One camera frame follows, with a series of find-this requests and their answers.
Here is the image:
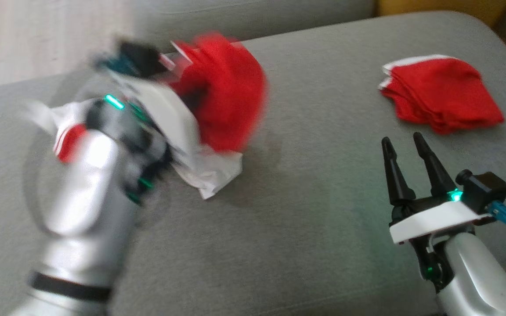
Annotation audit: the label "blue left camera plug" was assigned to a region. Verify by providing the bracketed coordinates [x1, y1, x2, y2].
[94, 54, 140, 76]

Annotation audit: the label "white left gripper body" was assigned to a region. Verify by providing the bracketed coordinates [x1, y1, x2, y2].
[106, 66, 202, 169]

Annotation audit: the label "red numbered basketball jersey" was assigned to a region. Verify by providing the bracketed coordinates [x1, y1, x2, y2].
[24, 32, 267, 201]

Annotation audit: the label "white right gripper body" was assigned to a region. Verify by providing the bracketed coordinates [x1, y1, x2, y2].
[388, 192, 494, 246]

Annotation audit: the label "grey sofa seat cushion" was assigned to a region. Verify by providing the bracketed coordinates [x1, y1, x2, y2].
[0, 11, 506, 316]

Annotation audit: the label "yellow pillow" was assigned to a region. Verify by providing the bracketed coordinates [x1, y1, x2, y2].
[376, 0, 506, 28]

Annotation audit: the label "red white-trimmed shorts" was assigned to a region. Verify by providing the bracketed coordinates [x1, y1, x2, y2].
[378, 54, 505, 135]

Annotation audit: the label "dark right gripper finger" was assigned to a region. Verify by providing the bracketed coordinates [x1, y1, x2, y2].
[412, 132, 457, 199]
[381, 136, 417, 208]

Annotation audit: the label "grey sofa back cushion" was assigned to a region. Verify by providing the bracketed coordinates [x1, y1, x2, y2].
[134, 0, 377, 48]

